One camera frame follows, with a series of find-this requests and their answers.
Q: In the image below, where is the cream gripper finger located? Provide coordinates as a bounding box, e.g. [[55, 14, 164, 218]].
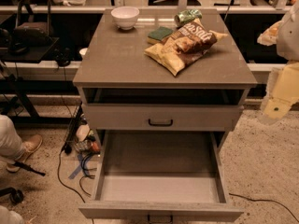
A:
[[257, 21, 281, 46], [259, 61, 299, 124]]

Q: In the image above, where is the brown chip bag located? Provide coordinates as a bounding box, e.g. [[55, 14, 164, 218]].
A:
[[144, 19, 227, 77]]

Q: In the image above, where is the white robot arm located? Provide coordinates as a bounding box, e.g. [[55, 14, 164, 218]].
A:
[[257, 2, 299, 124]]

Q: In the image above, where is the grey drawer cabinet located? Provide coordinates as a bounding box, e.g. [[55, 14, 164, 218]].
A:
[[72, 7, 259, 224]]

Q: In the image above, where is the open grey middle drawer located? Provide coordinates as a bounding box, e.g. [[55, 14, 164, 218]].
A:
[[79, 131, 243, 222]]

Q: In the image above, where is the dark bag on shelf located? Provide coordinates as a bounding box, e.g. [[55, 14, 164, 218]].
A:
[[8, 0, 52, 55]]

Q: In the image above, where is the green soda can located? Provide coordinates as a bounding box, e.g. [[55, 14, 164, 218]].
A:
[[174, 9, 202, 27]]

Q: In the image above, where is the green yellow sponge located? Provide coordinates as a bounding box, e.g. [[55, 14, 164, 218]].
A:
[[147, 26, 173, 45]]

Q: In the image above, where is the white bowl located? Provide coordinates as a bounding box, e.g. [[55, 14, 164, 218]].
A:
[[111, 7, 139, 30]]

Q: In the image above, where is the white cup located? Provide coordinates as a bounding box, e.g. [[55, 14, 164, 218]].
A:
[[79, 48, 88, 59]]

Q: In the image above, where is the black side table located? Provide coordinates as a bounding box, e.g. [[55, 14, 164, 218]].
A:
[[0, 37, 58, 118]]

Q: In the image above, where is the tan shoe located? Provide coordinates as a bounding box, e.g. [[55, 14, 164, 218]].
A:
[[16, 134, 42, 163]]

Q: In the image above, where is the person leg in light trousers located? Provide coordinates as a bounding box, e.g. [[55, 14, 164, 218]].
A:
[[0, 115, 25, 161]]

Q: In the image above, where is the black chair base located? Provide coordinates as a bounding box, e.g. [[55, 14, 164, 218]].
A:
[[0, 161, 45, 204]]

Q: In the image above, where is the black floor cable right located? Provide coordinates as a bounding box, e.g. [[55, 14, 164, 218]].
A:
[[229, 192, 299, 224]]

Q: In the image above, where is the black floor cable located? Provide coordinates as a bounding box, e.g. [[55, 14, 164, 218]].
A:
[[229, 192, 299, 224], [56, 147, 95, 224]]

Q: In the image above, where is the black floor cable left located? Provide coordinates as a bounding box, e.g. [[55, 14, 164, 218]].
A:
[[56, 147, 95, 224]]

